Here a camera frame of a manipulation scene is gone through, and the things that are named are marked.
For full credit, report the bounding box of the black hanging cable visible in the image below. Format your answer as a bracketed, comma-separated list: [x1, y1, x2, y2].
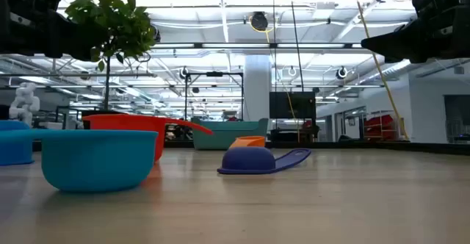
[287, 0, 305, 93]

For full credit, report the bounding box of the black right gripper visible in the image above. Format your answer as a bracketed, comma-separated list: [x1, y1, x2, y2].
[361, 0, 470, 64]

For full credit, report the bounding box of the white building pillar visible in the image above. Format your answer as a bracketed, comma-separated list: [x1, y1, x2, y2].
[244, 54, 272, 122]

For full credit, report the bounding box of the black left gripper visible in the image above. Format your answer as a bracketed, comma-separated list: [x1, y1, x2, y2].
[0, 0, 107, 62]

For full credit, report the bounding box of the teal measuring cup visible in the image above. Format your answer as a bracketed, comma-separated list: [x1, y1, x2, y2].
[0, 129, 159, 193]

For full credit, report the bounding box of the red storage bin shelf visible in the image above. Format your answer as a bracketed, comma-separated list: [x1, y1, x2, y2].
[363, 113, 405, 141]

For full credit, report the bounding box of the black metal frame rig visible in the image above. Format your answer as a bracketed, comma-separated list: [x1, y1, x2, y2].
[184, 71, 245, 122]

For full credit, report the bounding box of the purple measuring cup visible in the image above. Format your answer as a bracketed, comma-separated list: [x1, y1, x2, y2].
[217, 146, 312, 175]

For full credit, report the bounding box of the black monitor screen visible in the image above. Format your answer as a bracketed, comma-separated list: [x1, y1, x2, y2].
[269, 91, 317, 119]

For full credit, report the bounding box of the orange measuring cup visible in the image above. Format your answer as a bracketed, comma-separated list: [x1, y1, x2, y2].
[228, 135, 266, 149]

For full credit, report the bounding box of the white robot figure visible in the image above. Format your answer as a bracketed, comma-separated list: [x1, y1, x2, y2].
[7, 82, 40, 127]

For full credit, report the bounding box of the blue measuring cup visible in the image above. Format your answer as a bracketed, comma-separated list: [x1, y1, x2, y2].
[0, 121, 35, 166]

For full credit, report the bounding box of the thick yellow rope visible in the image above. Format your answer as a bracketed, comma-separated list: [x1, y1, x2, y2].
[350, 0, 411, 141]

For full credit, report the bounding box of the teal plastic basket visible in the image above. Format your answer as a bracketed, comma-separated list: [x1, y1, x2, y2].
[190, 118, 270, 151]

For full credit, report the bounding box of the green leafy potted tree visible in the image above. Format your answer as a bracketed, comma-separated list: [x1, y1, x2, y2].
[65, 0, 157, 112]

